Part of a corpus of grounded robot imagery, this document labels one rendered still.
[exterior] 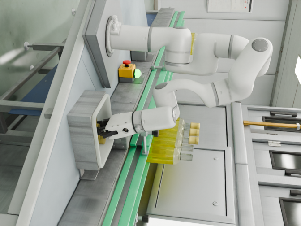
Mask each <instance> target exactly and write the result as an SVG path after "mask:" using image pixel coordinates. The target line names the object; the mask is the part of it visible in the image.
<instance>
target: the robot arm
mask: <svg viewBox="0 0 301 226"><path fill-rule="evenodd" d="M191 42H192V36H191V32H190V30H189V29H188V28H186V27H182V26H176V27H148V26H130V25H122V24H121V22H118V19H117V16H116V15H113V16H112V20H111V21H110V22H109V25H108V30H107V48H108V51H109V52H110V53H113V52H114V50H115V49H118V50H129V51H140V52H156V51H158V50H160V49H161V48H162V47H163V46H165V50H166V51H165V69H166V70H167V71H169V72H172V73H179V74H190V75H197V76H210V75H213V74H214V73H215V72H216V71H217V67H218V60H219V57H221V58H229V59H234V60H235V62H234V64H233V65H232V67H231V69H230V71H229V73H228V78H225V79H222V80H219V81H215V82H211V83H208V84H200V83H198V82H196V81H194V80H190V79H185V78H179V79H174V80H171V81H167V82H163V83H160V84H158V85H157V86H155V87H154V88H153V91H152V95H153V98H154V101H155V105H156V108H152V109H145V110H139V111H134V112H129V113H119V114H114V115H112V116H111V117H110V118H108V119H103V121H102V120H101V121H97V123H98V124H100V128H98V127H96V128H97V135H100V136H102V137H103V138H107V137H108V138H109V139H117V138H122V137H126V136H130V135H133V134H135V133H142V132H148V131H155V130H163V129H169V128H173V127H174V126H175V125H176V120H177V118H178V117H179V115H180V111H179V107H178V104H177V100H176V96H175V92H174V91H176V90H181V89H186V90H190V91H192V92H194V93H195V94H197V95H198V96H199V97H200V98H201V100H202V101H203V103H204V104H205V105H206V106H207V107H209V108H212V107H215V106H219V105H223V104H227V103H231V102H235V101H239V100H243V99H245V98H247V97H249V96H250V94H251V93H252V90H253V87H254V81H255V79H256V77H260V76H263V75H264V74H265V73H266V72H267V70H268V67H269V64H270V60H271V56H272V52H273V46H272V44H271V42H270V41H269V40H268V39H266V38H263V37H257V38H254V39H252V40H250V41H249V40H247V39H246V38H244V37H241V36H238V35H225V34H215V33H200V34H198V35H197V36H196V39H195V43H194V51H193V60H192V62H191V63H190V62H189V59H190V51H191ZM104 129H105V131H106V132H104V131H103V130H104Z"/></svg>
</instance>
